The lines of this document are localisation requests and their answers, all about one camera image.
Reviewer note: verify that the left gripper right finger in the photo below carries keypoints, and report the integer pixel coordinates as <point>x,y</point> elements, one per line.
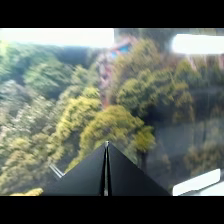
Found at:
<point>128,178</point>

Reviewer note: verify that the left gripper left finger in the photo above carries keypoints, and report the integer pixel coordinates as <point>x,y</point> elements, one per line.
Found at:
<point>86,178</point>

